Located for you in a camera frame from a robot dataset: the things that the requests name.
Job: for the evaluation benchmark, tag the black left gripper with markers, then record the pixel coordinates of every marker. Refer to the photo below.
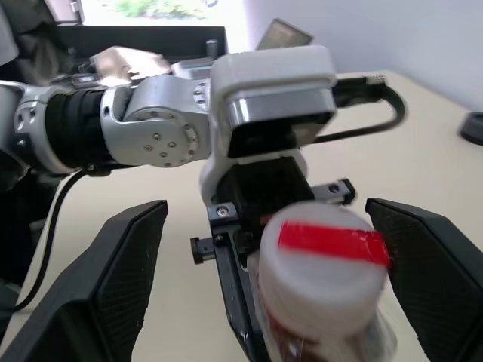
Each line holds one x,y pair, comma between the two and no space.
264,188

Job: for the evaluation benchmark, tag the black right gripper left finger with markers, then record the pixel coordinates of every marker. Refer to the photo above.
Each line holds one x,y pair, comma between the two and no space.
94,286

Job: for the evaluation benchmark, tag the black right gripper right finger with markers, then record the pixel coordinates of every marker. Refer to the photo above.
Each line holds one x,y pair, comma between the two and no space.
437,279

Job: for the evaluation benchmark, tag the drink bottle with white cap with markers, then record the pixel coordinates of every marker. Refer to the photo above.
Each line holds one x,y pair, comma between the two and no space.
320,286

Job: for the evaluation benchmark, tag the dark robot torso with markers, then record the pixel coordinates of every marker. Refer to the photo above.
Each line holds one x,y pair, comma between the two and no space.
15,226

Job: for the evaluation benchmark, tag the dark round object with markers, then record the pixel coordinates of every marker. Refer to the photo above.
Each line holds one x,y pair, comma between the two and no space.
473,128

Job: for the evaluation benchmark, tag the grey device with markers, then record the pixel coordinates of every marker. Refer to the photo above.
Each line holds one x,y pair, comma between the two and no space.
192,68

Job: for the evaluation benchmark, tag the tan cardboard box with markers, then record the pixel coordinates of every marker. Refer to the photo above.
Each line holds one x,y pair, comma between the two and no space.
128,64

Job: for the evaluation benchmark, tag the grey tilted panel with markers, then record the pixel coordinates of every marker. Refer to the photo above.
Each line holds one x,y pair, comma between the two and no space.
283,35

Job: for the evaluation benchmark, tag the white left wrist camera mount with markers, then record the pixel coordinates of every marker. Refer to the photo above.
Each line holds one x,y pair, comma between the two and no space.
271,71

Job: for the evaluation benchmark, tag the black rectangular frame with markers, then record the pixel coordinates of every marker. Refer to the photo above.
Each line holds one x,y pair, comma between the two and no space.
151,37

